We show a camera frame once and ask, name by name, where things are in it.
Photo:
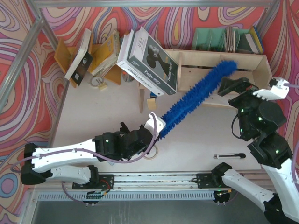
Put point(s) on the blue and yellow book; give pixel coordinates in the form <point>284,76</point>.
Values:
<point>253,36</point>

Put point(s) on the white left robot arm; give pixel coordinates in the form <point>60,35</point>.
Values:
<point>75,162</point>

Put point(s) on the yellow sticky note pad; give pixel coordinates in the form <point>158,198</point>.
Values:
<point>151,104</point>

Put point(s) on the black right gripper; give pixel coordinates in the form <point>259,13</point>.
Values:
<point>239,98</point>

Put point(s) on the large Twins story book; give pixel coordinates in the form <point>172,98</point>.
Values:
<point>148,63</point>

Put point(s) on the beige masking tape roll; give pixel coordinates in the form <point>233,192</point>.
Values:
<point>152,154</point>

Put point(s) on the white and black paperback book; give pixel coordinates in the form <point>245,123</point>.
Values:
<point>80,59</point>

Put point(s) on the small blue sharpener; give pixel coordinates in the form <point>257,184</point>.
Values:
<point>152,95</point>

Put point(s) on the stack of yellow books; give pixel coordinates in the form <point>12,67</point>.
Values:
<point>105,55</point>

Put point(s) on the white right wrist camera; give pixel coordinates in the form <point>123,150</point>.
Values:
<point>278,89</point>

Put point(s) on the teal desk file organizer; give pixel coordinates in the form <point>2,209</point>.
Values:
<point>227,39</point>

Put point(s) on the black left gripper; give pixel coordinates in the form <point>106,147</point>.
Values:
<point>146,134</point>

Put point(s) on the yellow wooden book rack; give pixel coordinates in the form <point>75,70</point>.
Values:
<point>63,55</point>

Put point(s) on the gold binder clip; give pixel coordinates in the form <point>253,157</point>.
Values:
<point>102,85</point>

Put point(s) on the blue microfiber duster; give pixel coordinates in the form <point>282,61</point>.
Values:
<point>196,95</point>

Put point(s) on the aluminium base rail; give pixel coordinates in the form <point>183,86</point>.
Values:
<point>164,181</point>

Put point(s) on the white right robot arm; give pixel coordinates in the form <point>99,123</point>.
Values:
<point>259,118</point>

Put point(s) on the pen cup with pens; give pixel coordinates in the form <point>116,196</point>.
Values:
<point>127,77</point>

